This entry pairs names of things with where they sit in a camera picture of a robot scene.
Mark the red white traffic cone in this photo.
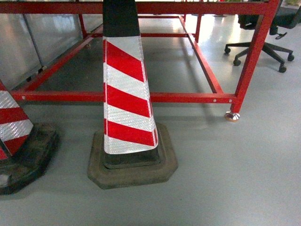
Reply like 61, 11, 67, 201
0, 84, 59, 195
87, 0, 178, 189

